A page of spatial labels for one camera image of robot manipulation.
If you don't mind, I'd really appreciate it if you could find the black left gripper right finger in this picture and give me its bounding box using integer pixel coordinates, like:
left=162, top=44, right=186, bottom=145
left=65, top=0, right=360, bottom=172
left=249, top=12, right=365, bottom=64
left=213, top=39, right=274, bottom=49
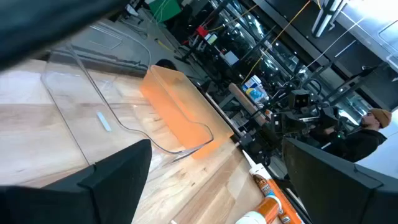
left=280, top=137, right=398, bottom=224

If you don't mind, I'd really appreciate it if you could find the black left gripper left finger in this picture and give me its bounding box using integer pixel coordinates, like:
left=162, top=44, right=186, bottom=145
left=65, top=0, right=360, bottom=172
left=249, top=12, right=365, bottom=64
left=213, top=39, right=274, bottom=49
left=0, top=139, right=154, bottom=224

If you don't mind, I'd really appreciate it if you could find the orange sealant tube white nozzle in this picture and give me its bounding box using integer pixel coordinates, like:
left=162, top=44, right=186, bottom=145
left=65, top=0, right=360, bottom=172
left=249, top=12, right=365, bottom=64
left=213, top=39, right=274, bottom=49
left=234, top=195, right=283, bottom=224
left=241, top=149, right=304, bottom=224

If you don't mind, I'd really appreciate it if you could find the blue white yellow container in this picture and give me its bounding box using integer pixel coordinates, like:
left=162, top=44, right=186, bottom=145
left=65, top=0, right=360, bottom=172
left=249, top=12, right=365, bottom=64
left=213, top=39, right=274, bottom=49
left=241, top=74, right=269, bottom=104

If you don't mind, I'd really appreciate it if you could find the person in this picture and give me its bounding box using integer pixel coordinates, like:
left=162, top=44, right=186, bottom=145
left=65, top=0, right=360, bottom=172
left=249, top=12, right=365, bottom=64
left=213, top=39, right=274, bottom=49
left=309, top=108, right=393, bottom=163

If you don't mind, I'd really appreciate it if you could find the clear plastic bin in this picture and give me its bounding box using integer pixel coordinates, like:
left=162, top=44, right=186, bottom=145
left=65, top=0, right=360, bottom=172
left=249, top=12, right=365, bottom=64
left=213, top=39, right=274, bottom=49
left=40, top=43, right=215, bottom=166

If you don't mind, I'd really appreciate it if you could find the red box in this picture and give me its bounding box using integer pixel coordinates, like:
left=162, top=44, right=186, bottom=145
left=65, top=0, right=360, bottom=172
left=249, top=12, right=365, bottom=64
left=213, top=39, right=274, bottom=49
left=195, top=25, right=209, bottom=38

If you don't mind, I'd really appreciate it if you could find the green board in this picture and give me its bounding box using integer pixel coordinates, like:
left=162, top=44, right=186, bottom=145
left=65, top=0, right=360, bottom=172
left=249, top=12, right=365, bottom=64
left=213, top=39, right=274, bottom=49
left=148, top=0, right=182, bottom=23

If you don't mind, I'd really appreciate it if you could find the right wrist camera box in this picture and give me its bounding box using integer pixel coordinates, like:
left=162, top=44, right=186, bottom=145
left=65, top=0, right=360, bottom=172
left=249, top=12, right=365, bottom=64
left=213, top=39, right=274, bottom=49
left=288, top=89, right=312, bottom=110

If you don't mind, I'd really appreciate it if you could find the black blurred cable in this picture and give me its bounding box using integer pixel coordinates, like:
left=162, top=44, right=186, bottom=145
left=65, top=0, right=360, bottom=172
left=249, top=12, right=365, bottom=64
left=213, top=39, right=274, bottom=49
left=0, top=0, right=129, bottom=72

